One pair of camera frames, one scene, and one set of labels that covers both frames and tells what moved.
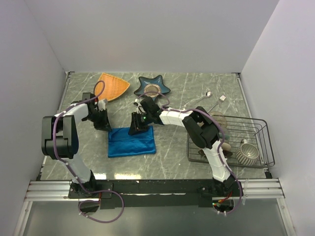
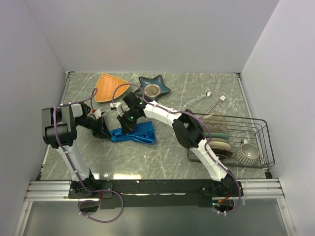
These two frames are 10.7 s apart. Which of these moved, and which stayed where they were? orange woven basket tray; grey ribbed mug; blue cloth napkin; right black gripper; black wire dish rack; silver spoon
Moved: right black gripper; blue cloth napkin
Stayed: silver spoon; black wire dish rack; orange woven basket tray; grey ribbed mug
